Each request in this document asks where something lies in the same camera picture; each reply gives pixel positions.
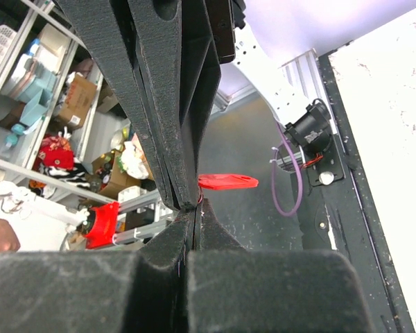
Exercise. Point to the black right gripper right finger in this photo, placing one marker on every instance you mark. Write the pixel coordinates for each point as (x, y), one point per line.
(231, 289)

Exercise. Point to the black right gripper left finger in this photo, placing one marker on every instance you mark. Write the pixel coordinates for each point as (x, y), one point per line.
(143, 290)

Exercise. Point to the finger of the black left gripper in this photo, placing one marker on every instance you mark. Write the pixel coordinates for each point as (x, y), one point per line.
(180, 46)
(107, 29)

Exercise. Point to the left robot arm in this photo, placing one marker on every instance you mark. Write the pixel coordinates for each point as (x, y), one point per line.
(287, 103)

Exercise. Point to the white storage shelf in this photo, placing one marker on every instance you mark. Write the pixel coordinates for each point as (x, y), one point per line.
(52, 130)

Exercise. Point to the white red teleoperation handle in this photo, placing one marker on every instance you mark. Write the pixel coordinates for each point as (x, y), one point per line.
(42, 225)

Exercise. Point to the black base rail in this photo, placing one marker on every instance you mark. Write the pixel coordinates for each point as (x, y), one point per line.
(346, 214)

